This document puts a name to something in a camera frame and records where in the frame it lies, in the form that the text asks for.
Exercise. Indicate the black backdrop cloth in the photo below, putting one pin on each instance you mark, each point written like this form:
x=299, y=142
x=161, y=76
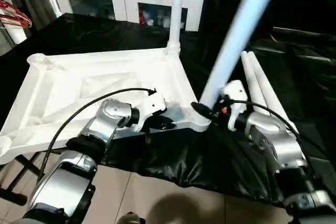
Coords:
x=304, y=3

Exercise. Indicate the black robot left foot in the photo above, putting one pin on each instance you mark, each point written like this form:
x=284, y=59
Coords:
x=128, y=219

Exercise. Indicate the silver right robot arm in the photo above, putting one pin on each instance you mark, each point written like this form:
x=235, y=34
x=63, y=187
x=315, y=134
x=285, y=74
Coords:
x=283, y=156

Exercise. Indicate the black folding stand legs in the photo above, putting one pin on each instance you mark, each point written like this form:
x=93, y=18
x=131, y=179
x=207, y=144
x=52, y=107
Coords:
x=16, y=182

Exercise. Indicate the black plastic mat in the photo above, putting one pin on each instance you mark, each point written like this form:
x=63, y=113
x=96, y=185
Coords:
x=294, y=77

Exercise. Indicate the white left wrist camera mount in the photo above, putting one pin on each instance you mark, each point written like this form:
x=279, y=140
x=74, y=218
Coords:
x=151, y=103

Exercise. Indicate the red bottle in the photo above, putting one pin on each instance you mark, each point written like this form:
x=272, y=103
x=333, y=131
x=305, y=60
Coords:
x=143, y=17

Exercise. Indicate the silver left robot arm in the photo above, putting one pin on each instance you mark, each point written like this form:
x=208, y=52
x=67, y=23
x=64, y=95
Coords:
x=84, y=150

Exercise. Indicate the white plastic table leg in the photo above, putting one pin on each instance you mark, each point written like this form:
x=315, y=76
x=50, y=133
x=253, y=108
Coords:
x=266, y=85
x=241, y=30
x=253, y=74
x=176, y=9

